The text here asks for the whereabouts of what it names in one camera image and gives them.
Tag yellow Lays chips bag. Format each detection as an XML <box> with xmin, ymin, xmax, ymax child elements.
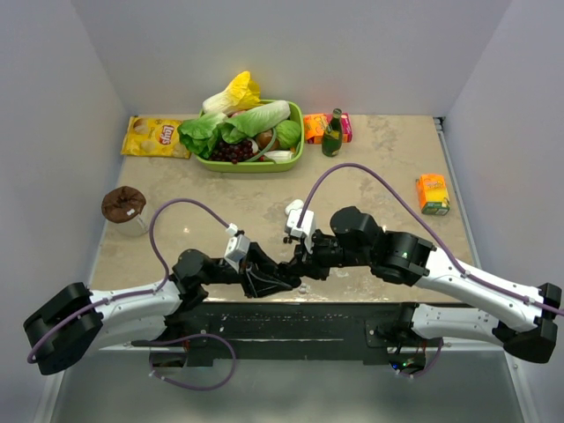
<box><xmin>121</xmin><ymin>116</ymin><xmax>190</xmax><ymax>159</ymax></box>

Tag brown onion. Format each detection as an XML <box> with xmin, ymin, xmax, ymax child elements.
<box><xmin>255</xmin><ymin>130</ymin><xmax>279</xmax><ymax>151</ymax></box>

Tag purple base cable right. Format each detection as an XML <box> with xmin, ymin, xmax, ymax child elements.
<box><xmin>395</xmin><ymin>344</ymin><xmax>444</xmax><ymax>379</ymax></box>

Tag yellow napa cabbage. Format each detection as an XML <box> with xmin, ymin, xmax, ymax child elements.
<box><xmin>202</xmin><ymin>70</ymin><xmax>261</xmax><ymax>115</ymax></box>

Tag green glass bottle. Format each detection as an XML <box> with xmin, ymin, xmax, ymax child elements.
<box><xmin>322</xmin><ymin>108</ymin><xmax>344</xmax><ymax>157</ymax></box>

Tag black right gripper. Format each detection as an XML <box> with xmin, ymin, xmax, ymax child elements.
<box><xmin>288</xmin><ymin>226</ymin><xmax>372</xmax><ymax>280</ymax></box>

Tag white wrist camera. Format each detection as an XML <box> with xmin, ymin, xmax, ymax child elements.
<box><xmin>223</xmin><ymin>223</ymin><xmax>250</xmax><ymax>272</ymax></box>
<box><xmin>285</xmin><ymin>209</ymin><xmax>316</xmax><ymax>253</ymax></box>

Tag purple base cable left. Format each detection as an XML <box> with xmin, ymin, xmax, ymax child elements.
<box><xmin>148</xmin><ymin>331</ymin><xmax>238</xmax><ymax>391</ymax></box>

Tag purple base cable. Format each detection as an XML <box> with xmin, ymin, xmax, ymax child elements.
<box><xmin>148</xmin><ymin>331</ymin><xmax>238</xmax><ymax>391</ymax></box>
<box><xmin>395</xmin><ymin>344</ymin><xmax>444</xmax><ymax>379</ymax></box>

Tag white earbud charging case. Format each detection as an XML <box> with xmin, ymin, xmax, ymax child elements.
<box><xmin>285</xmin><ymin>199</ymin><xmax>304</xmax><ymax>216</ymax></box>

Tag orange pink snack box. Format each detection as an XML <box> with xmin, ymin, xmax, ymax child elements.
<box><xmin>303</xmin><ymin>113</ymin><xmax>353</xmax><ymax>145</ymax></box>

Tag orange juice carton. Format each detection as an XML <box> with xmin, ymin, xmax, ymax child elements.
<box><xmin>415</xmin><ymin>174</ymin><xmax>450</xmax><ymax>216</ymax></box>

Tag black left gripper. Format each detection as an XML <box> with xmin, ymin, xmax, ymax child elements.
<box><xmin>203</xmin><ymin>242</ymin><xmax>293</xmax><ymax>299</ymax></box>

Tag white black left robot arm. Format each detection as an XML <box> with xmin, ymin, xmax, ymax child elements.
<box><xmin>23</xmin><ymin>242</ymin><xmax>301</xmax><ymax>375</ymax></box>

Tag round green cabbage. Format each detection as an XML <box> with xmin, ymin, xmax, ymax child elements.
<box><xmin>275</xmin><ymin>120</ymin><xmax>301</xmax><ymax>150</ymax></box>

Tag pale romaine lettuce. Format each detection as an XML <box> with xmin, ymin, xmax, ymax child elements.
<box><xmin>220</xmin><ymin>100</ymin><xmax>291</xmax><ymax>144</ymax></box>

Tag green plastic basket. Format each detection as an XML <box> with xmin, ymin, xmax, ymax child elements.
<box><xmin>196</xmin><ymin>100</ymin><xmax>305</xmax><ymax>174</ymax></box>

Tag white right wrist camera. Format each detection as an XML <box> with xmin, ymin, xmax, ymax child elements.
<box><xmin>285</xmin><ymin>209</ymin><xmax>316</xmax><ymax>253</ymax></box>

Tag green lettuce leaf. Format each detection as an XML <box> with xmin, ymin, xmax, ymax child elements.
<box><xmin>177</xmin><ymin>112</ymin><xmax>227</xmax><ymax>160</ymax></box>

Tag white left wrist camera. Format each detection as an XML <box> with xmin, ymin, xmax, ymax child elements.
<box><xmin>223</xmin><ymin>223</ymin><xmax>250</xmax><ymax>272</ymax></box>

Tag dark red grapes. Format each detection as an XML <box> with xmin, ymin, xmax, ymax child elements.
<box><xmin>209</xmin><ymin>139</ymin><xmax>258</xmax><ymax>164</ymax></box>

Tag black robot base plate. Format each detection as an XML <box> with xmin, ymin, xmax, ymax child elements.
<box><xmin>130</xmin><ymin>301</ymin><xmax>427</xmax><ymax>369</ymax></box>

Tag brown topped beige cup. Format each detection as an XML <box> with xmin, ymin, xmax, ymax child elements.
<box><xmin>100</xmin><ymin>186</ymin><xmax>154</xmax><ymax>237</ymax></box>

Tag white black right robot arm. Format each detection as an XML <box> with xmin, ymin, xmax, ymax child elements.
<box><xmin>285</xmin><ymin>203</ymin><xmax>561</xmax><ymax>364</ymax></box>

